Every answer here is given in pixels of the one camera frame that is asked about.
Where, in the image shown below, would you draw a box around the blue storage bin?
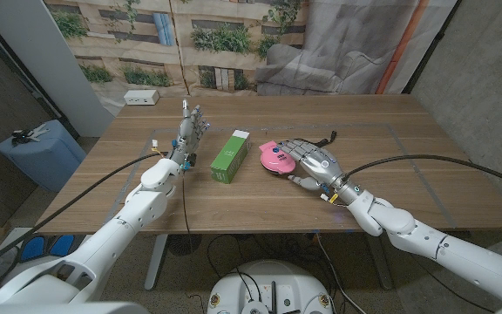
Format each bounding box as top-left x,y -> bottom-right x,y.
0,119 -> 87,193

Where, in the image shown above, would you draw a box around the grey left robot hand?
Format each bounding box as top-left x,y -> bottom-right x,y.
166,99 -> 211,171

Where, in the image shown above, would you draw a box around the thin black left wrist cable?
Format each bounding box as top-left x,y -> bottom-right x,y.
180,172 -> 193,245

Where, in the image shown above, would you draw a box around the white power strip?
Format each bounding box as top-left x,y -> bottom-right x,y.
123,89 -> 160,106

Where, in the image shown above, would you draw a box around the blue pad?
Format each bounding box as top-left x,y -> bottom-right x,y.
19,235 -> 46,263
48,235 -> 76,258

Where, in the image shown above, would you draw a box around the white robot torso base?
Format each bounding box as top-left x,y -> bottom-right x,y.
207,260 -> 334,314

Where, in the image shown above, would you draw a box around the round black floor disc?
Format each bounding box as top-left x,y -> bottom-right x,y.
166,234 -> 203,257

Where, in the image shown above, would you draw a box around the black press power cord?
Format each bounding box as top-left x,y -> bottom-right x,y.
296,130 -> 338,148

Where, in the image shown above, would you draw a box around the white column panel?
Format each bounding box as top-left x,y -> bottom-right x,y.
0,0 -> 116,139

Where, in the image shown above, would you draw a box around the green and white box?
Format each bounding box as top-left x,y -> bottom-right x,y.
209,129 -> 251,185

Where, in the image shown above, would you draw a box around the white table leg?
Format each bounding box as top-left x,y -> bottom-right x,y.
144,234 -> 169,291

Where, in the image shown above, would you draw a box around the printed fabric backdrop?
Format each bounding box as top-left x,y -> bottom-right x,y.
44,0 -> 459,117

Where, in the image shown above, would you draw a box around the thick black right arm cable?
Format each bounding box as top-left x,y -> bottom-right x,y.
342,154 -> 502,193

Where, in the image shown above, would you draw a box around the grey table leg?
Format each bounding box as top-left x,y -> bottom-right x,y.
366,230 -> 394,291

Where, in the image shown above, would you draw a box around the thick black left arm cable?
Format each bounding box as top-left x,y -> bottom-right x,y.
0,151 -> 165,278

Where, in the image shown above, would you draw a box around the black and grey tools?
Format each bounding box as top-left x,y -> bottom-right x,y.
10,123 -> 51,147

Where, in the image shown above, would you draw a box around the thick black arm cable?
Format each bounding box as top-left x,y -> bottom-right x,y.
342,154 -> 502,193
0,151 -> 165,278

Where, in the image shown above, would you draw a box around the pink mini sandwich press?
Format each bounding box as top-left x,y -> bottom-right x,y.
258,140 -> 297,176

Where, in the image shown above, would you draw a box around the grey floor cable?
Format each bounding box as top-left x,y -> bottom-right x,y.
315,233 -> 368,314

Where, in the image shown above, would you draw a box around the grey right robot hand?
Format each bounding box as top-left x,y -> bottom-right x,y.
278,139 -> 361,206

